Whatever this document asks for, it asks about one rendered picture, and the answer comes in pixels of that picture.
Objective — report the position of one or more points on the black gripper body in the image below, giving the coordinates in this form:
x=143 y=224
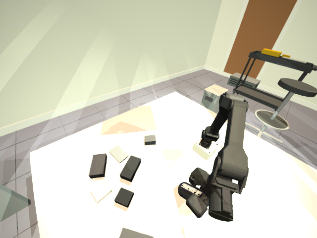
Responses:
x=196 y=204

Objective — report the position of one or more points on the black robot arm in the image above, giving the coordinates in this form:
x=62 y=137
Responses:
x=231 y=161

